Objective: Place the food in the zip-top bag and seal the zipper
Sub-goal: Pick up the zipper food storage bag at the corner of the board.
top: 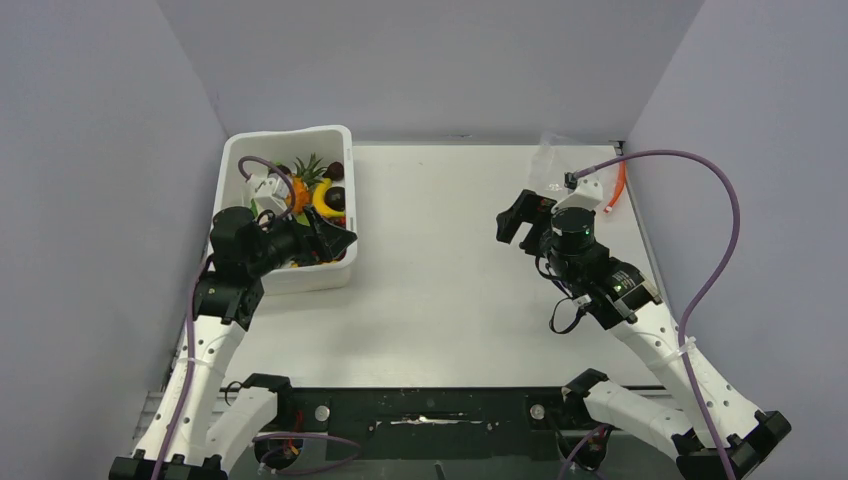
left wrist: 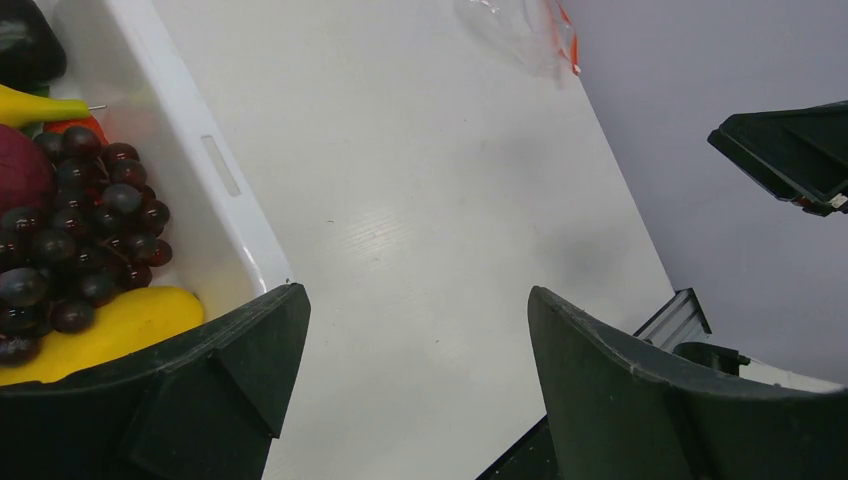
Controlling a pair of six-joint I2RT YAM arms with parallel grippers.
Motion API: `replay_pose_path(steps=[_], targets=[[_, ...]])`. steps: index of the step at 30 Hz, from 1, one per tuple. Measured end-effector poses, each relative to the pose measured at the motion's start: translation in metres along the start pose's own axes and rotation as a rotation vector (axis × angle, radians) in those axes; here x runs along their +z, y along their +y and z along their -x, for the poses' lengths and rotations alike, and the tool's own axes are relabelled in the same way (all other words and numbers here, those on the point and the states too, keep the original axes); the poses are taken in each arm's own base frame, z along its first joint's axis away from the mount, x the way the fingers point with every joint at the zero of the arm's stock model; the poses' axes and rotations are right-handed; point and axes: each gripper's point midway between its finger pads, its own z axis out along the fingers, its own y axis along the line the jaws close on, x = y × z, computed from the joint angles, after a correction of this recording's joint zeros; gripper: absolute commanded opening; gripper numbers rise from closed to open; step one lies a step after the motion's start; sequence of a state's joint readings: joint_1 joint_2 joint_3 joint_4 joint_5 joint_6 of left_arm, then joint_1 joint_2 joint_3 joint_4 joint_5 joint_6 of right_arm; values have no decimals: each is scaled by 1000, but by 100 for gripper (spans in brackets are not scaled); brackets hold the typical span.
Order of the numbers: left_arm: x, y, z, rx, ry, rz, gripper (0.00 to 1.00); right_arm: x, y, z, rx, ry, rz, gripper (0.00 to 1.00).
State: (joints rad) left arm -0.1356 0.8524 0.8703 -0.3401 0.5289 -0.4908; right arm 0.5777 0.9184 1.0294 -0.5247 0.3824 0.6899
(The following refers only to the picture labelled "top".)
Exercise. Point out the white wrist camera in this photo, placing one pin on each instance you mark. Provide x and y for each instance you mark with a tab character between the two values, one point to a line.
268	193
585	192

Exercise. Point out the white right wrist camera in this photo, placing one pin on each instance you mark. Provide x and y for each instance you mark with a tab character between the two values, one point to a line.
585	192

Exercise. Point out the dark toy mangosteen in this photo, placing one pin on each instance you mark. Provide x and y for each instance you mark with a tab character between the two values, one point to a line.
335	198

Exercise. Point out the clear zip top bag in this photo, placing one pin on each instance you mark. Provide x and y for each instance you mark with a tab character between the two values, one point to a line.
557	155

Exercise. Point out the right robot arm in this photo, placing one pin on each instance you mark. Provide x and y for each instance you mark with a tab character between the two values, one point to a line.
713	429

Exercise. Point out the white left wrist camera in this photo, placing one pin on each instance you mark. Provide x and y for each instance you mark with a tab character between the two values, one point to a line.
268	193

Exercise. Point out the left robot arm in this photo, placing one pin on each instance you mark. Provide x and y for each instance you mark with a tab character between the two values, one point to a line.
183	441

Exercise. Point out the yellow toy banana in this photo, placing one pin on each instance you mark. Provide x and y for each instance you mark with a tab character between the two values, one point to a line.
319	199

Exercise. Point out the orange toy pineapple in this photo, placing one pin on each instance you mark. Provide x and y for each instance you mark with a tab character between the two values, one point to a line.
305	177

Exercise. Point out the white plastic bin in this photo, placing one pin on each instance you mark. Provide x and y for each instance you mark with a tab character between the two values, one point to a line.
329	143

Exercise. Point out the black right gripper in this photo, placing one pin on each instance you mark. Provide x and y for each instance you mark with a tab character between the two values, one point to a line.
529	208

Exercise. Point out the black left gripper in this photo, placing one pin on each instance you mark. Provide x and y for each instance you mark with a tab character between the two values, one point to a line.
331	239

